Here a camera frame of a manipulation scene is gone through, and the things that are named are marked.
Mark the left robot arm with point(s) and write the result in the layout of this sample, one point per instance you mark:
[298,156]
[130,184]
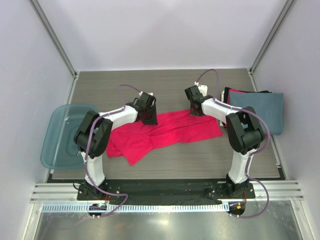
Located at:
[92,138]

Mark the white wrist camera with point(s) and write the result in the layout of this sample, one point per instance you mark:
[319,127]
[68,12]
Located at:
[203,89]
[149,93]

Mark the aluminium rail beam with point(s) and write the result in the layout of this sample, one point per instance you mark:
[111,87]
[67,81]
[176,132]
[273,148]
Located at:
[278,190]

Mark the right aluminium frame post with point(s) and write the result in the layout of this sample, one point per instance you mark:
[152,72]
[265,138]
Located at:
[280,19]

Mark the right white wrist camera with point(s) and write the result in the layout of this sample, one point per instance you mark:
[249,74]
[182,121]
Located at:
[203,89]

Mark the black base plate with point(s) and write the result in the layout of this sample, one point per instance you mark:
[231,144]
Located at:
[163,192]

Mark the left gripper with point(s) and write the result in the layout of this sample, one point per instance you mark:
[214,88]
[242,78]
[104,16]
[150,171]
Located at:
[153,120]

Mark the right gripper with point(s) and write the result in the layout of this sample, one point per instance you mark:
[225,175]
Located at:
[193,113]

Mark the aluminium frame post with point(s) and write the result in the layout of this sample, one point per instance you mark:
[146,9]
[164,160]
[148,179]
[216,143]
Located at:
[52,35]
[280,19]

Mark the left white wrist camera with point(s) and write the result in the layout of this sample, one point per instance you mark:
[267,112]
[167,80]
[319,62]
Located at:
[149,93]

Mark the folded black t shirt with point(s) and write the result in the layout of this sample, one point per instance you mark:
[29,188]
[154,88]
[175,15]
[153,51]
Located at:
[225,95]

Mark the slotted cable duct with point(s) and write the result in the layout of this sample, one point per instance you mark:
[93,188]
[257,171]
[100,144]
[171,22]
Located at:
[99,208]

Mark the left aluminium frame post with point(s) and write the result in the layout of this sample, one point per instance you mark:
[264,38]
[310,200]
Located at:
[52,35]

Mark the folded white t shirt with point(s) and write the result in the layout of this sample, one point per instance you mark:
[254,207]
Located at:
[222,100]

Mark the folded grey-blue t shirt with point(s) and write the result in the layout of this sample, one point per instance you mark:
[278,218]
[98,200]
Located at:
[268,106]

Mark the pink t shirt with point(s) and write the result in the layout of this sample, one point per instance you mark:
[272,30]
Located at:
[135,140]

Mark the clear blue plastic bin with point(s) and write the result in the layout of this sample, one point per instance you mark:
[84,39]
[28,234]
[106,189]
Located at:
[59,152]

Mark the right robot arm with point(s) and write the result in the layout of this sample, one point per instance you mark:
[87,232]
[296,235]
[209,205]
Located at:
[244,131]

